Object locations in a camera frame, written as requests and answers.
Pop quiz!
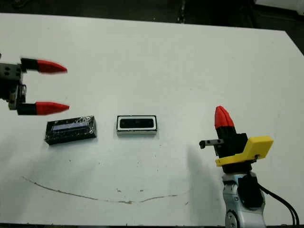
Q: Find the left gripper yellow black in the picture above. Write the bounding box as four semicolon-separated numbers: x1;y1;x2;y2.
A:
0;57;70;116

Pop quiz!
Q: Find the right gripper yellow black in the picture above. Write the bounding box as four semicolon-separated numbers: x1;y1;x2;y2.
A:
199;105;275;172

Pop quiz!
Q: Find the black box lid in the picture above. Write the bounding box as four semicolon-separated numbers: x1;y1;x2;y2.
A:
44;115;98;146

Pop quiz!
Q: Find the white-lined camera box base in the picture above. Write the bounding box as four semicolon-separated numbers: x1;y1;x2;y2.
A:
116;114;158;136

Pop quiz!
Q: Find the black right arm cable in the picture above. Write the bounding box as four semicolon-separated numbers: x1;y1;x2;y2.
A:
258;182;300;226

